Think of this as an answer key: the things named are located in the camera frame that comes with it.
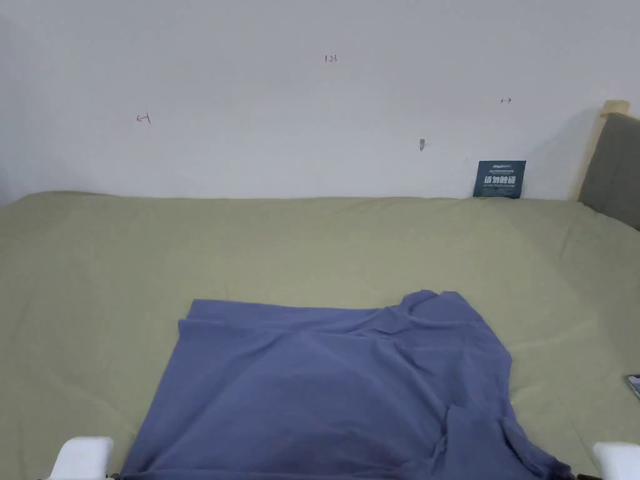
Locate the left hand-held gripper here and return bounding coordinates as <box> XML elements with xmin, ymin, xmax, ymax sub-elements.
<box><xmin>52</xmin><ymin>436</ymin><xmax>115</xmax><ymax>480</ymax></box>

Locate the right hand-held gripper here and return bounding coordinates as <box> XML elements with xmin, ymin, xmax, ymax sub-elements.
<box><xmin>592</xmin><ymin>441</ymin><xmax>640</xmax><ymax>480</ymax></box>

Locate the blue shirt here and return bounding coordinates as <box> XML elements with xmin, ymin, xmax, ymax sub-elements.
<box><xmin>119</xmin><ymin>289</ymin><xmax>574</xmax><ymax>480</ymax></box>

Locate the bed with pale green sheet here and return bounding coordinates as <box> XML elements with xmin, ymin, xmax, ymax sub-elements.
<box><xmin>0</xmin><ymin>190</ymin><xmax>640</xmax><ymax>480</ymax></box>

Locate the grey padded headboard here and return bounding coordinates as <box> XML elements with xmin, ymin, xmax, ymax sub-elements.
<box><xmin>569</xmin><ymin>99</ymin><xmax>640</xmax><ymax>232</ymax></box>

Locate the dark blue printed card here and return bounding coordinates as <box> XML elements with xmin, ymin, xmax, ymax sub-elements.
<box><xmin>472</xmin><ymin>159</ymin><xmax>528</xmax><ymax>201</ymax></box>

